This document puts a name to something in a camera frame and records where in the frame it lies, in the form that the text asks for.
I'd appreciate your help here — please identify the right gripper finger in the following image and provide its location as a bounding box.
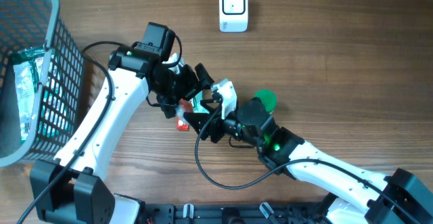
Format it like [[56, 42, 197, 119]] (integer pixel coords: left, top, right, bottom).
[[183, 112, 210, 134], [200, 97, 223, 116]]

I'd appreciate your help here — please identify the light teal sachet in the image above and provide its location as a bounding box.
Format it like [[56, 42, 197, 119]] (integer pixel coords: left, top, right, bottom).
[[190, 91, 209, 114]]

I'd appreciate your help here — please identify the red chocolate bar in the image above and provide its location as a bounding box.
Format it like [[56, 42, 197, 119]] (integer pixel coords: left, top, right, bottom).
[[176, 99, 193, 131]]

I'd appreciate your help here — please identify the green lid jar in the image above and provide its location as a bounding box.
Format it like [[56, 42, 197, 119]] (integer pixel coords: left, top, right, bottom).
[[254, 89, 277, 114]]

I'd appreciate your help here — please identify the large green white packet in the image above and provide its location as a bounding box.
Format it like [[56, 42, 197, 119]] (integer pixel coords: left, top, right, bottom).
[[9, 47, 45, 144]]

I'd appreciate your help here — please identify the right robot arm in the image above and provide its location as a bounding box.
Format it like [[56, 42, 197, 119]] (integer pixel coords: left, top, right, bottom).
[[183, 97, 432, 223]]

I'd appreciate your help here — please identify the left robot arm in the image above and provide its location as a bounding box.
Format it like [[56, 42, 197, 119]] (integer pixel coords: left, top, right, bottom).
[[28, 22, 213, 223]]

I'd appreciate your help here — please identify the white barcode scanner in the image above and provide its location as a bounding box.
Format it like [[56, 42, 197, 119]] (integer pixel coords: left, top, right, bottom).
[[219, 0, 249, 32]]

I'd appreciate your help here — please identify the grey plastic mesh basket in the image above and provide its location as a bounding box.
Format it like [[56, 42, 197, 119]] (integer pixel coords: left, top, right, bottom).
[[1, 0, 85, 166]]

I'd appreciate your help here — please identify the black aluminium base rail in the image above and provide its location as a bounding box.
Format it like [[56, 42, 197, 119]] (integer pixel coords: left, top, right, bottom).
[[135, 202, 331, 224]]

